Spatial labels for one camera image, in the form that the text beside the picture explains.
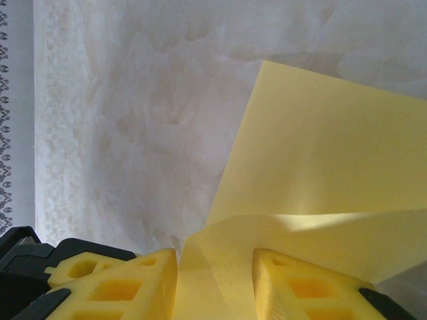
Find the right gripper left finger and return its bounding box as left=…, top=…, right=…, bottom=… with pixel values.
left=13, top=248, right=178, bottom=320

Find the yellow paper sheet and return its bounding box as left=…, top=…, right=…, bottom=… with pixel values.
left=178, top=59, right=427, bottom=320

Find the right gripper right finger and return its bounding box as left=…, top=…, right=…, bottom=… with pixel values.
left=252, top=248, right=416, bottom=320

